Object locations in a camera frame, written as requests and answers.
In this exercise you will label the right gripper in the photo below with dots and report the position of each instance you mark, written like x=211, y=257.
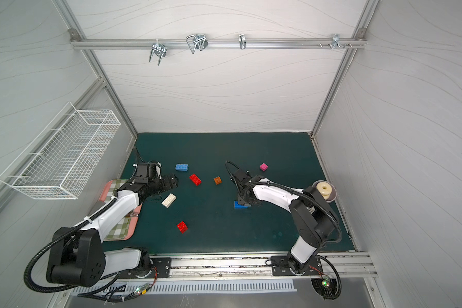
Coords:
x=244, y=196

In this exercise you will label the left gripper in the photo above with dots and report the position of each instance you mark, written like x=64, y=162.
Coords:
x=163, y=184

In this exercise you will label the white 2x4 lego brick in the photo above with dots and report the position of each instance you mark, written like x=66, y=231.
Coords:
x=169, y=200

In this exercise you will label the orange 2x2 lego brick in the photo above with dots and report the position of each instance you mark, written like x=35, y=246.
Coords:
x=217, y=180

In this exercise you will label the red 2x4 lego brick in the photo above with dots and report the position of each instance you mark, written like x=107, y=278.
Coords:
x=195, y=179

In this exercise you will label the red 2x2 lego brick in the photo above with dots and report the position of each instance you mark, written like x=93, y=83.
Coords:
x=182, y=227

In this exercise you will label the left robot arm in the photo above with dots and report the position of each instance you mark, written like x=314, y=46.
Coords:
x=80, y=260

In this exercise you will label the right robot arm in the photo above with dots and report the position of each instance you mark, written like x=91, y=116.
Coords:
x=314, y=219

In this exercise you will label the magenta 2x2 lego brick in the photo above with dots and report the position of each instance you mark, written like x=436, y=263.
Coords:
x=263, y=167

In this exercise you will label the light blue 2x4 lego brick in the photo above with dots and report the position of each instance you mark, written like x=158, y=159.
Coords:
x=181, y=167

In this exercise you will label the green table mat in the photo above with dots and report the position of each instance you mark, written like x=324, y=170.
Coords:
x=208, y=209

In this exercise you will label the pink tray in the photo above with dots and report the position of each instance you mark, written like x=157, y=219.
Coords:
x=131, y=223

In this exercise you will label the green checkered cloth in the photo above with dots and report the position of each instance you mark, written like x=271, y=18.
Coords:
x=119, y=231

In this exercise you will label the metal hook clamp left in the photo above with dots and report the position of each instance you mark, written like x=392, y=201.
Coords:
x=158, y=51

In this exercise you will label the metal hook clamp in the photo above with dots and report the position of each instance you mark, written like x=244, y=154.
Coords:
x=158, y=51
x=197, y=42

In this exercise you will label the metal hook clamp middle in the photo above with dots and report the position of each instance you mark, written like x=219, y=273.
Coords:
x=197, y=42

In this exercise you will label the metal clamp right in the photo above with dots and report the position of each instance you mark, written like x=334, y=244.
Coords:
x=336, y=43

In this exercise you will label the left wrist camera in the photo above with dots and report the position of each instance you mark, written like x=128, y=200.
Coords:
x=149, y=170

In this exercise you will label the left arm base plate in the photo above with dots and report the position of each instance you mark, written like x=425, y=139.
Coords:
x=154, y=267

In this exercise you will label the bowl with cream ring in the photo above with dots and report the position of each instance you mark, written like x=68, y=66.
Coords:
x=326, y=189

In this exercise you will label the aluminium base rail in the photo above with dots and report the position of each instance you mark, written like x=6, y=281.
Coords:
x=256, y=265

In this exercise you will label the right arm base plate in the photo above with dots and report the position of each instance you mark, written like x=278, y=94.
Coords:
x=283, y=265

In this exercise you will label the white wire basket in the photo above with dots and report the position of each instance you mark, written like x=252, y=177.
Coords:
x=58, y=163

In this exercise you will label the white slotted cable duct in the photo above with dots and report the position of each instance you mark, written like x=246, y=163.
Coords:
x=201, y=287

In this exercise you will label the metal ring clamp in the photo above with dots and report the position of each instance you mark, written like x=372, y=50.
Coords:
x=242, y=41

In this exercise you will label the aluminium crossbar rail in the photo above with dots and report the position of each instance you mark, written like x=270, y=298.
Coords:
x=214, y=44

